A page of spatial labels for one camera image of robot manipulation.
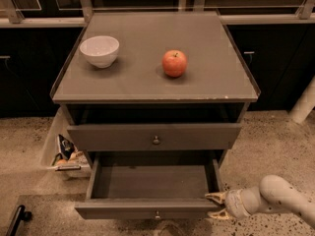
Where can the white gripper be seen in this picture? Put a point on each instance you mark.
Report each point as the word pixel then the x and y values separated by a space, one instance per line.
pixel 233 203

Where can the grey drawer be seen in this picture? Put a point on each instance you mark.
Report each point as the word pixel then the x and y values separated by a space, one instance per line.
pixel 151 185
pixel 137 137

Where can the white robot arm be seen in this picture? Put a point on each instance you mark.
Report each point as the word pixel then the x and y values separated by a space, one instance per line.
pixel 273 194

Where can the grey top drawer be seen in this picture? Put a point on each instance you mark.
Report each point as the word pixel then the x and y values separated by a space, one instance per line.
pixel 137 137

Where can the grey drawer cabinet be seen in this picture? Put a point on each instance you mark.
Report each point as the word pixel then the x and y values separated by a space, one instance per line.
pixel 216 87

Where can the red apple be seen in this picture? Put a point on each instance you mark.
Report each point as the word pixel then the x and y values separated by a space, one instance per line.
pixel 174 63

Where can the dark snack bag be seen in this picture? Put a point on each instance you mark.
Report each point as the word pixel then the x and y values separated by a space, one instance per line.
pixel 65 147

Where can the clear plastic storage bin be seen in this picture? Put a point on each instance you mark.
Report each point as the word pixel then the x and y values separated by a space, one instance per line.
pixel 50 157

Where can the white ceramic bowl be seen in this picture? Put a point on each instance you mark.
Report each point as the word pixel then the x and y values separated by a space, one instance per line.
pixel 100 51

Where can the white cylindrical post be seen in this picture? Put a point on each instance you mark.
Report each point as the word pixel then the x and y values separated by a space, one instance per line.
pixel 304 104

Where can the black handle bar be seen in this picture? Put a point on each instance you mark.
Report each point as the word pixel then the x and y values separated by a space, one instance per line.
pixel 20 214

